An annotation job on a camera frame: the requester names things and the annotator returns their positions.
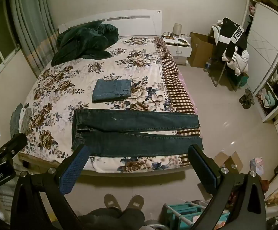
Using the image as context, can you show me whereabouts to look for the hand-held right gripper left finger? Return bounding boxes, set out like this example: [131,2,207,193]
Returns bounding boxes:
[10,144,93,230]

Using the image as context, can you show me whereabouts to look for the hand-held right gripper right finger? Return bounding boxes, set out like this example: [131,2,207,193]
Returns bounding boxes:
[188,144,267,230]

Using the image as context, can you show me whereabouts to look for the dark blue jeans pants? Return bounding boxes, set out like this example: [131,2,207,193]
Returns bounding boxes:
[71,108,204,159]

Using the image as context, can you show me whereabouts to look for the stack of grey folded clothes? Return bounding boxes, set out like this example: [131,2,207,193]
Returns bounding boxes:
[11,103,33,135]

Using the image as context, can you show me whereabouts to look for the person's left grey slipper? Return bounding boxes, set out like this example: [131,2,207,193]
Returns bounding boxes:
[104,194,122,212]

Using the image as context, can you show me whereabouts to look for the person's grey slipper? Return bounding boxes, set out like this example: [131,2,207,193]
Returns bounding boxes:
[104,194,122,212]
[125,195,145,212]

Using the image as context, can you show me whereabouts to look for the teal laundry rack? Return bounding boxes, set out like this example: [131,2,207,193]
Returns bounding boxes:
[163,202,230,230]

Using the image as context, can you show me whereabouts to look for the printed pastel packet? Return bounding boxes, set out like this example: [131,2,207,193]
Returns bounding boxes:
[250,157,264,176]

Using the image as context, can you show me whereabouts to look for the person's legs in dark trousers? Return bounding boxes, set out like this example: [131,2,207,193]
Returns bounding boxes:
[78,207,146,230]

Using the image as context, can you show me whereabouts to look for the person's right grey slipper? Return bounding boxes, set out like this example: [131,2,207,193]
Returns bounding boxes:
[125,195,145,212]

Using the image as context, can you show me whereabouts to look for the bed with floral sheet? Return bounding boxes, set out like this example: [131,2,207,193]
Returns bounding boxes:
[18,35,203,173]

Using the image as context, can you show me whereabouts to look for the folded light blue jeans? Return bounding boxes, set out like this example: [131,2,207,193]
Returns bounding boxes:
[92,79,132,103]

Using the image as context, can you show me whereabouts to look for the teal folded cloth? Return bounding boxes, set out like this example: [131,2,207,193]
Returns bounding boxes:
[261,91,277,108]

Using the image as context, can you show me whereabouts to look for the teal storage box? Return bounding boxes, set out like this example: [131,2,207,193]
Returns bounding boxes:
[237,73,249,87]

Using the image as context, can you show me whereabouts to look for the brown checked sheet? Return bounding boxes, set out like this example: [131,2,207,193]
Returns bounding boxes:
[153,36,202,139]

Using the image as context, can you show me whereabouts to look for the plastic water bottle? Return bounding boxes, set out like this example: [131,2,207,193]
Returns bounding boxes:
[203,57,212,73]

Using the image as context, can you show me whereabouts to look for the grey green curtain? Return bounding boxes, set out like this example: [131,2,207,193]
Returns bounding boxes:
[8,0,58,77]

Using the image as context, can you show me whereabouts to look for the brown cardboard box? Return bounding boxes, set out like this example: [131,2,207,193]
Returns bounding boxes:
[189,32,217,68]

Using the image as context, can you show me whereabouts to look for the dark green blanket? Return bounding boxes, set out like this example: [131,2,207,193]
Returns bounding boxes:
[51,21,119,66]

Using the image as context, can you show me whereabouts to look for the white nightstand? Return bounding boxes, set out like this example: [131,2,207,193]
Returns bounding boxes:
[162,36,192,65]

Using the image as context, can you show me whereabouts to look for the black and white jacket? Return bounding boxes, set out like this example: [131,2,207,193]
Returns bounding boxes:
[217,18,249,61]

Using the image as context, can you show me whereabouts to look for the white wardrobe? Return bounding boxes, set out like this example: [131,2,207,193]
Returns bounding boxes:
[241,0,278,123]

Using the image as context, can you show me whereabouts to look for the beige table lamp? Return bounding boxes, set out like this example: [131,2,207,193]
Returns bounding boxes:
[173,23,183,38]

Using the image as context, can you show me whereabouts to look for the white headboard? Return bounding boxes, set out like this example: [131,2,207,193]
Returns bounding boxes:
[58,10,163,39]

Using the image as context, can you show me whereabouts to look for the metal frame chair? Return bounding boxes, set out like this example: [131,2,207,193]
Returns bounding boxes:
[210,26,247,92]

